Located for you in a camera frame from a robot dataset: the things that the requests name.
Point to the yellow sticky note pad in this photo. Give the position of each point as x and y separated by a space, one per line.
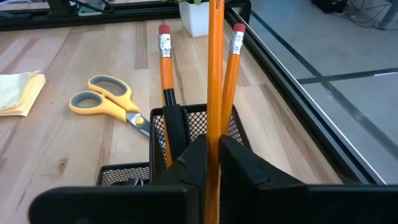
18 93

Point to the green plant white pot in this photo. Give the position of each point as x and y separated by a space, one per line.
194 18

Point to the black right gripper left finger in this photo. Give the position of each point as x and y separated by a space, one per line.
124 205

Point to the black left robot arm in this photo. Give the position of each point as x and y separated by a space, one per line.
62 7

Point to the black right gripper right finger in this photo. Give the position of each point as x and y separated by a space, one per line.
280 205

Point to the black aluminium table frame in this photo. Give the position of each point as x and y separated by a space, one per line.
295 93

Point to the black equipment box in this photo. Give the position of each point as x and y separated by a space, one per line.
328 5

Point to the black mesh desk organizer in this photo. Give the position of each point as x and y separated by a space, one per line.
199 121

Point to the black pen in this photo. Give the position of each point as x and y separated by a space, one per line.
175 130

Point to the yellow pencil red eraser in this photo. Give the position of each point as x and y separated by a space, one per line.
231 81
214 77
167 71

